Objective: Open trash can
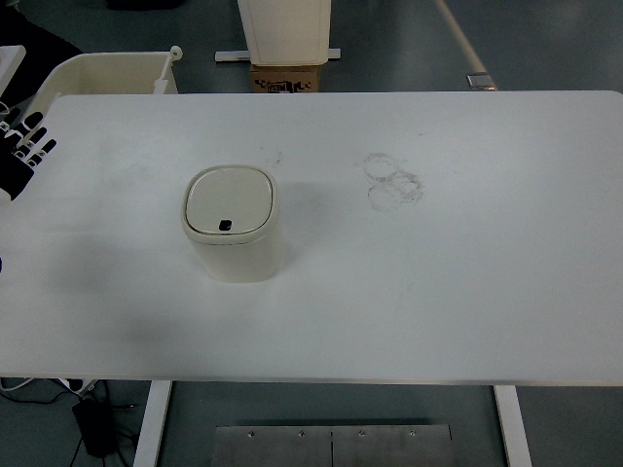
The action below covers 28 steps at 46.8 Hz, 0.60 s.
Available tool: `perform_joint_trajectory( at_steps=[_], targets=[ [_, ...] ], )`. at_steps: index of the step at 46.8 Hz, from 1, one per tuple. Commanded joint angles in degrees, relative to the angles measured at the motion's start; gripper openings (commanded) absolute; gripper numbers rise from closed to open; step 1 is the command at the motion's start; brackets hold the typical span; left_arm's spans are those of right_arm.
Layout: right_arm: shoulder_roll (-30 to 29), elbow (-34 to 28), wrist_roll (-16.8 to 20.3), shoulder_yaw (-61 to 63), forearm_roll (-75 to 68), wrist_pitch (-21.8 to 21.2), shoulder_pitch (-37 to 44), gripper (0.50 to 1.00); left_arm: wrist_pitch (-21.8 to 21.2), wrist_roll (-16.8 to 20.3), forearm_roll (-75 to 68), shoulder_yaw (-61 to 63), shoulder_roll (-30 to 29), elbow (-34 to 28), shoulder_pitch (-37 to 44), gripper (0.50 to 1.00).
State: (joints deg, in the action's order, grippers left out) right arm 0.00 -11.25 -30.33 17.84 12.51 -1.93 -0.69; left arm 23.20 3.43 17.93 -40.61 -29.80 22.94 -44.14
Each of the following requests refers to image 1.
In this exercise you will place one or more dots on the metal base plate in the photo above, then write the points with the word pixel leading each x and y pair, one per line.
pixel 342 445

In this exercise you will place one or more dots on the cream desktop trash can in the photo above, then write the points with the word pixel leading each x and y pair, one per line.
pixel 230 213

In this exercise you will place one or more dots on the white right table leg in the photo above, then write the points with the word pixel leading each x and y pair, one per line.
pixel 512 427

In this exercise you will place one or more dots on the cream plastic bin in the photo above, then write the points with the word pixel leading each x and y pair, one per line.
pixel 108 73

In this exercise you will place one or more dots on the brown cardboard box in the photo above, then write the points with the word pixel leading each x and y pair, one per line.
pixel 285 79

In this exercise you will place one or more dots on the white table leg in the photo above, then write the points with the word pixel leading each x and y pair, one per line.
pixel 512 427
pixel 153 424

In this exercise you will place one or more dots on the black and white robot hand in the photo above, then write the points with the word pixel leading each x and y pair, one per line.
pixel 24 145

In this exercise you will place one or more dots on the metal floor socket plate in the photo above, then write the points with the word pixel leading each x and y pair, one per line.
pixel 481 81

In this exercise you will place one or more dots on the black power adapter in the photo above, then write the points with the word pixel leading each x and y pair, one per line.
pixel 95 423

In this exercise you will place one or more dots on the white left table leg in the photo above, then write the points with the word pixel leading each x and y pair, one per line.
pixel 153 424

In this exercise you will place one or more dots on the white table foot bar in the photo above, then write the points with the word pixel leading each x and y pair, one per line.
pixel 244 55

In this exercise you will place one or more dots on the white table at left edge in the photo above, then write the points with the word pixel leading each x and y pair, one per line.
pixel 10 60

